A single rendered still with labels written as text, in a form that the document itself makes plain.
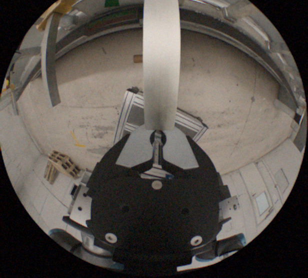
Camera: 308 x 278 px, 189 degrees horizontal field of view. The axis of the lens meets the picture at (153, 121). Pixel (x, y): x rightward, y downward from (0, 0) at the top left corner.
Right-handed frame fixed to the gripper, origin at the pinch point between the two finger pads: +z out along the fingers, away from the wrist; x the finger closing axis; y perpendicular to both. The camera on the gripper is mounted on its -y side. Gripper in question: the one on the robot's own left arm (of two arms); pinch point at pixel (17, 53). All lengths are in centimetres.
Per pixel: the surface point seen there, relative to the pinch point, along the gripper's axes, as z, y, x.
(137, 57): 82, -11, 4
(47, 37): 6.7, -6.1, 2.7
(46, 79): 6.6, -2.1, 12.1
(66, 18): 14.4, -6.4, -8.2
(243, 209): -37, -148, 304
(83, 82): 90, 62, -7
